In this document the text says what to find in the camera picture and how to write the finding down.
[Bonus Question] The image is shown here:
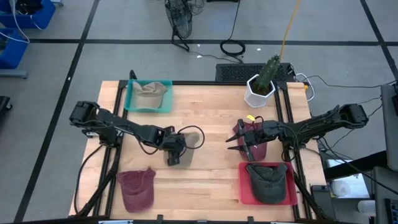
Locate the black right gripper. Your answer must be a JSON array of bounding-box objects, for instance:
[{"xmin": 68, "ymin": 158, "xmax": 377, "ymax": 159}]
[{"xmin": 225, "ymin": 119, "xmax": 282, "ymax": 162}]

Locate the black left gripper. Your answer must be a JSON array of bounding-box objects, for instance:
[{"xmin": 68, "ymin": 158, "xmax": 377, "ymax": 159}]
[{"xmin": 160, "ymin": 125, "xmax": 188, "ymax": 167}]

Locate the maroon baseball cap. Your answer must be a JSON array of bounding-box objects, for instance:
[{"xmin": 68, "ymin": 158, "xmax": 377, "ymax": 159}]
[
  {"xmin": 116, "ymin": 167, "xmax": 157, "ymax": 214},
  {"xmin": 233, "ymin": 121, "xmax": 269, "ymax": 162}
]

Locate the black baseball cap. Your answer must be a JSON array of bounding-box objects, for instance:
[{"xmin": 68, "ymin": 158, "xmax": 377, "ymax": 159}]
[{"xmin": 245, "ymin": 163, "xmax": 289, "ymax": 205}]

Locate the teal plastic tray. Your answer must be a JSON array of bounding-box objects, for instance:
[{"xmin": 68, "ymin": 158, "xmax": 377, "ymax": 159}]
[{"xmin": 123, "ymin": 79, "xmax": 174, "ymax": 114}]

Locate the white hexagonal plant pot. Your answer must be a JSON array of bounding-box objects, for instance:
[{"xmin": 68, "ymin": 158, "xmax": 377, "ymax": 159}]
[{"xmin": 244, "ymin": 73, "xmax": 276, "ymax": 109}]

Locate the red plastic tray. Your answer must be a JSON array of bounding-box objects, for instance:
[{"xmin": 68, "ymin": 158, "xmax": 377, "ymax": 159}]
[{"xmin": 238, "ymin": 161, "xmax": 299, "ymax": 206}]

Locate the black perforated computer case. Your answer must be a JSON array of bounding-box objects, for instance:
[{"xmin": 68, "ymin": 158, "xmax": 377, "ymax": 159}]
[{"xmin": 215, "ymin": 63, "xmax": 295, "ymax": 83}]

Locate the green cactus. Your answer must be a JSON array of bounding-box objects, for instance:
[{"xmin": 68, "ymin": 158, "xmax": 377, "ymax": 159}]
[{"xmin": 254, "ymin": 54, "xmax": 281, "ymax": 91}]

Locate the black flat device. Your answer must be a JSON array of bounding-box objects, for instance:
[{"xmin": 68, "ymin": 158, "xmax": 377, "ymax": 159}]
[{"xmin": 310, "ymin": 185, "xmax": 327, "ymax": 203}]

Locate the clear plastic roll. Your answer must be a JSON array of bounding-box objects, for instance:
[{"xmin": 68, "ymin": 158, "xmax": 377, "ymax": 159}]
[{"xmin": 330, "ymin": 180, "xmax": 351, "ymax": 197}]

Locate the black diagonal beam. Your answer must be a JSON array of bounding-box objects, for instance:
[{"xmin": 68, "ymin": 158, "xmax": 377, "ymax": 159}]
[{"xmin": 323, "ymin": 151, "xmax": 388, "ymax": 182}]

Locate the black floor fan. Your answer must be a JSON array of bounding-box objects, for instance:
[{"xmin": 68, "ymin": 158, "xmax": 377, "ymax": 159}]
[{"xmin": 164, "ymin": 0, "xmax": 193, "ymax": 52}]

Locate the white paper sheet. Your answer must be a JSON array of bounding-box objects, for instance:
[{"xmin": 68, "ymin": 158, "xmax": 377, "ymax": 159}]
[{"xmin": 326, "ymin": 158, "xmax": 371, "ymax": 200}]

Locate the white cup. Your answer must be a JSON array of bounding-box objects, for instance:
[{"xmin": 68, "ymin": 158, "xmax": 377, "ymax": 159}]
[{"xmin": 357, "ymin": 200, "xmax": 377, "ymax": 216}]

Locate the grey desk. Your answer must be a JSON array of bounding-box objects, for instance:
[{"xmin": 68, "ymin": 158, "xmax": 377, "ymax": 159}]
[{"xmin": 381, "ymin": 83, "xmax": 398, "ymax": 172}]

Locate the grey cabinet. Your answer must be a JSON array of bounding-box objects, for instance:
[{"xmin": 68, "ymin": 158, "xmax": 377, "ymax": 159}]
[{"xmin": 371, "ymin": 166, "xmax": 398, "ymax": 224}]

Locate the dark keyboard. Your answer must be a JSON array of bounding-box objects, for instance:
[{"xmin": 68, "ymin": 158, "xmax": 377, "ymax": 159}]
[{"xmin": 384, "ymin": 198, "xmax": 398, "ymax": 224}]

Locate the large blue bin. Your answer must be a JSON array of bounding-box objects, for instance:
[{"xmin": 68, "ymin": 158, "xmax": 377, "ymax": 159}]
[{"xmin": 0, "ymin": 0, "xmax": 57, "ymax": 30}]

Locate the small blue bin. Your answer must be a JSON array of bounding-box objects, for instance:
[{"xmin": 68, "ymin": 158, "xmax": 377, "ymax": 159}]
[{"xmin": 0, "ymin": 28, "xmax": 29, "ymax": 70}]

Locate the black item in bin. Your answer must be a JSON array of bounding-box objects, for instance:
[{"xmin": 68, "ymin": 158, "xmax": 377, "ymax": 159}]
[{"xmin": 14, "ymin": 0, "xmax": 44, "ymax": 16}]

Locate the black metal table frame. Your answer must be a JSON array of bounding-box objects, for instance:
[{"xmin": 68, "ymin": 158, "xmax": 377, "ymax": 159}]
[{"xmin": 73, "ymin": 70, "xmax": 330, "ymax": 223}]

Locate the white looped cable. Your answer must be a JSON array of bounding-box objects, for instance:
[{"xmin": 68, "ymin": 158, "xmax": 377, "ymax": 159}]
[{"xmin": 295, "ymin": 73, "xmax": 316, "ymax": 103}]

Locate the coiled black cable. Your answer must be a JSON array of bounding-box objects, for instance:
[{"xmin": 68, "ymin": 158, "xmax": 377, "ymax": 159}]
[{"xmin": 220, "ymin": 39, "xmax": 246, "ymax": 58}]

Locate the yellow hanging strap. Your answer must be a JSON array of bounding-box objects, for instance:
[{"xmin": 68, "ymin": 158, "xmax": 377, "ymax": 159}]
[{"xmin": 279, "ymin": 0, "xmax": 302, "ymax": 62}]

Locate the thick black table cable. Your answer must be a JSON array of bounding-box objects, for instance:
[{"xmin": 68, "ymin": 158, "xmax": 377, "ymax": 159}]
[{"xmin": 73, "ymin": 144, "xmax": 108, "ymax": 215}]

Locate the long black floor cable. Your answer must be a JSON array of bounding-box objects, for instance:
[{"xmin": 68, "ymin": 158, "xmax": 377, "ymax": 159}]
[{"xmin": 303, "ymin": 75, "xmax": 398, "ymax": 90}]

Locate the straight black floor cable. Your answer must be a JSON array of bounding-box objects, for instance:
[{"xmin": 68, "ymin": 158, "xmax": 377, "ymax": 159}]
[{"xmin": 228, "ymin": 0, "xmax": 241, "ymax": 41}]

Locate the wavy black floor cable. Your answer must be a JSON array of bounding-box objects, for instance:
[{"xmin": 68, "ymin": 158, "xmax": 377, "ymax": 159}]
[{"xmin": 357, "ymin": 96, "xmax": 383, "ymax": 105}]

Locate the grey base plate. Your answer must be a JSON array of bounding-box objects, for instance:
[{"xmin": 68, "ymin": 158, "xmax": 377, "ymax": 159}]
[{"xmin": 0, "ymin": 68, "xmax": 29, "ymax": 79}]

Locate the white thin cable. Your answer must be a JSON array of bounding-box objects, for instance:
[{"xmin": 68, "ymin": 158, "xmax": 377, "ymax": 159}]
[{"xmin": 9, "ymin": 0, "xmax": 43, "ymax": 44}]

